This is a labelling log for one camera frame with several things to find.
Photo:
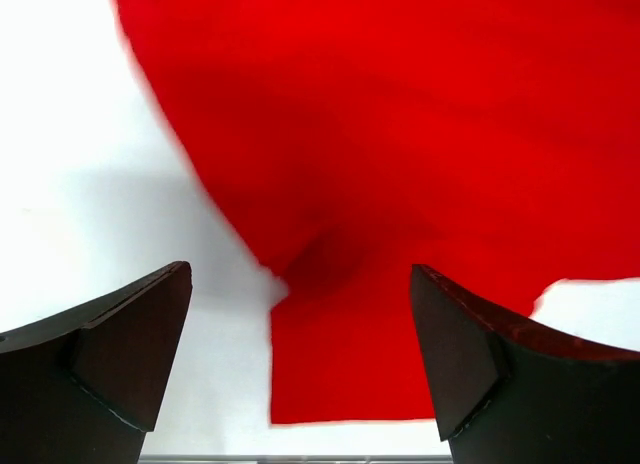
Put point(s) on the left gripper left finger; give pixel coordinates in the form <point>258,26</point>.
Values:
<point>86,385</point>

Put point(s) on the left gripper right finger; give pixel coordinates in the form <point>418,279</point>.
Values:
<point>506,389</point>

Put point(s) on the red t-shirt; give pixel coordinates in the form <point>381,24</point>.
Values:
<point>496,141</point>

